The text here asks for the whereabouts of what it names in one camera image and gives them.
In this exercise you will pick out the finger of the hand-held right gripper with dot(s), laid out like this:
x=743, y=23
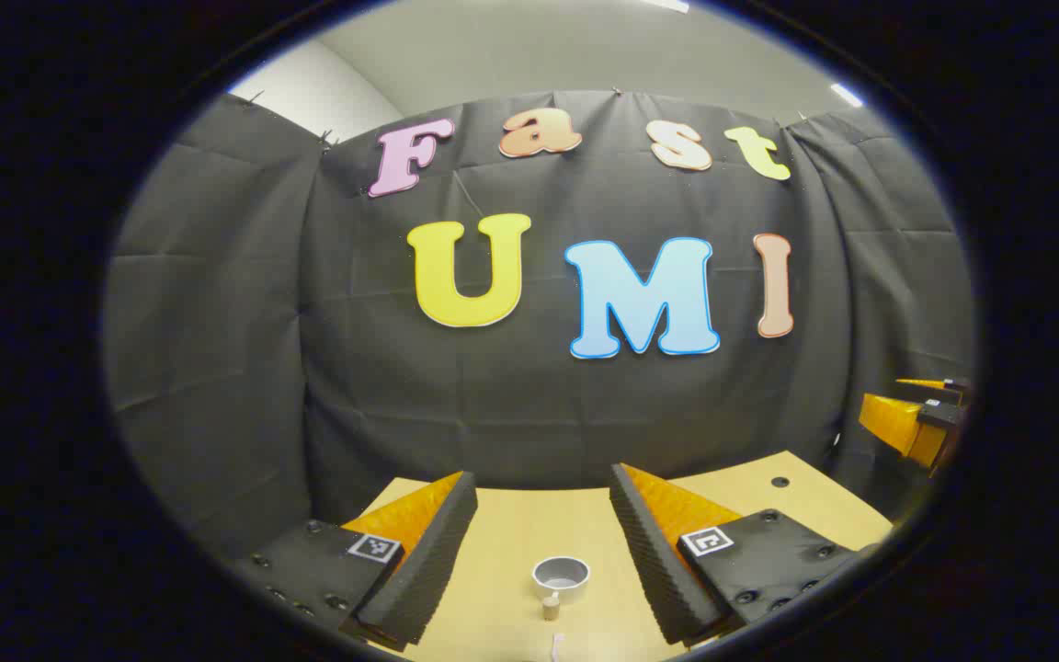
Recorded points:
x=893, y=418
x=952, y=383

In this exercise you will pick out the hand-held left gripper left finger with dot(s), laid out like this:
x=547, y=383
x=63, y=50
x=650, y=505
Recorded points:
x=428, y=570

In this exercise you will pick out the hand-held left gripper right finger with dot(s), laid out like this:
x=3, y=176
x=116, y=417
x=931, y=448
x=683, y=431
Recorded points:
x=649, y=552

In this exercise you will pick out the white cup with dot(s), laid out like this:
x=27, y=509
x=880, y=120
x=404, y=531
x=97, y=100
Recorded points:
x=561, y=581

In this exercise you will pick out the wooden desktop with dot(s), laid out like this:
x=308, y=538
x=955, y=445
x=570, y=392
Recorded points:
x=511, y=542

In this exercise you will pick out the black backdrop cloth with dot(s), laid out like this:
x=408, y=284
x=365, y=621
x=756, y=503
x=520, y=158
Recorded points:
x=511, y=405

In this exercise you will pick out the ceiling light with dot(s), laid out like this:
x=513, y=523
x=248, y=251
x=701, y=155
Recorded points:
x=667, y=5
x=847, y=95

